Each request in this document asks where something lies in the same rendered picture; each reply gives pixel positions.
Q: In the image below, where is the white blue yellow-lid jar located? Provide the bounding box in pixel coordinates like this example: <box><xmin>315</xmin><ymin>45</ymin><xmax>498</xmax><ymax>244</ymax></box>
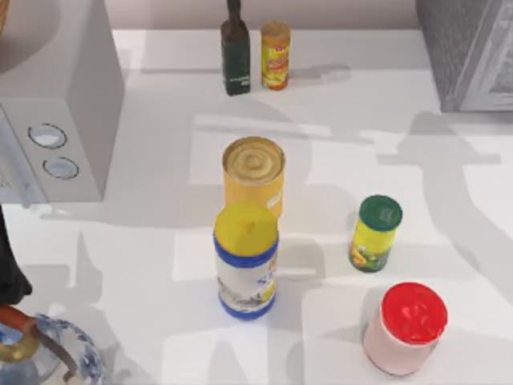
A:
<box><xmin>212</xmin><ymin>201</ymin><xmax>280</xmax><ymax>322</ymax></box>

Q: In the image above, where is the yellow green-lid jar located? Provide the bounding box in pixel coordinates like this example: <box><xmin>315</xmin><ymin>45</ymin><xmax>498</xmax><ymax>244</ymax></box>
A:
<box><xmin>348</xmin><ymin>194</ymin><xmax>404</xmax><ymax>274</ymax></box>

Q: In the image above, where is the dark green glass bottle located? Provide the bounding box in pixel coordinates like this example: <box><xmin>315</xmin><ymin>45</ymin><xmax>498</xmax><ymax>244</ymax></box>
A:
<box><xmin>220</xmin><ymin>0</ymin><xmax>252</xmax><ymax>97</ymax></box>

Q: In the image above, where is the pink red-lid jar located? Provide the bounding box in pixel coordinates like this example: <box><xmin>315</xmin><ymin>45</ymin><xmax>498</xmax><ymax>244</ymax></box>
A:
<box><xmin>363</xmin><ymin>282</ymin><xmax>449</xmax><ymax>377</ymax></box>

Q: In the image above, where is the tan ribbed-lid can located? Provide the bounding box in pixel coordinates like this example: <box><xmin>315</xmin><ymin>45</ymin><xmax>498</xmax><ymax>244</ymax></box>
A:
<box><xmin>221</xmin><ymin>136</ymin><xmax>287</xmax><ymax>221</ymax></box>

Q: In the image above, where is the larger microwave knob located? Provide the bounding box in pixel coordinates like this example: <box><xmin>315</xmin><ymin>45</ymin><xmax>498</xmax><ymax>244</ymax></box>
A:
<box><xmin>27</xmin><ymin>123</ymin><xmax>67</xmax><ymax>149</ymax></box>

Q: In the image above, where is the smaller microwave knob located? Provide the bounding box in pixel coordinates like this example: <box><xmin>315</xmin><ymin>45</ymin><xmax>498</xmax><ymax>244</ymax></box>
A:
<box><xmin>42</xmin><ymin>156</ymin><xmax>80</xmax><ymax>180</ymax></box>

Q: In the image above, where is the blue and white teapot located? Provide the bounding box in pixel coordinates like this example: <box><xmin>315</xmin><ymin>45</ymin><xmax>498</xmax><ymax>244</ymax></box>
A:
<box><xmin>0</xmin><ymin>305</ymin><xmax>106</xmax><ymax>385</ymax></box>

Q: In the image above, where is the yellow and orange can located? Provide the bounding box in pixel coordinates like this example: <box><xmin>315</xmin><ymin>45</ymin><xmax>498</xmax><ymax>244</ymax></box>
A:
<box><xmin>261</xmin><ymin>21</ymin><xmax>292</xmax><ymax>91</ymax></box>

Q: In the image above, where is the pale microwave oven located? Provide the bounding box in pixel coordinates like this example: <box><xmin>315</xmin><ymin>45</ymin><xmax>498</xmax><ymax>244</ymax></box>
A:
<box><xmin>0</xmin><ymin>0</ymin><xmax>125</xmax><ymax>209</ymax></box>

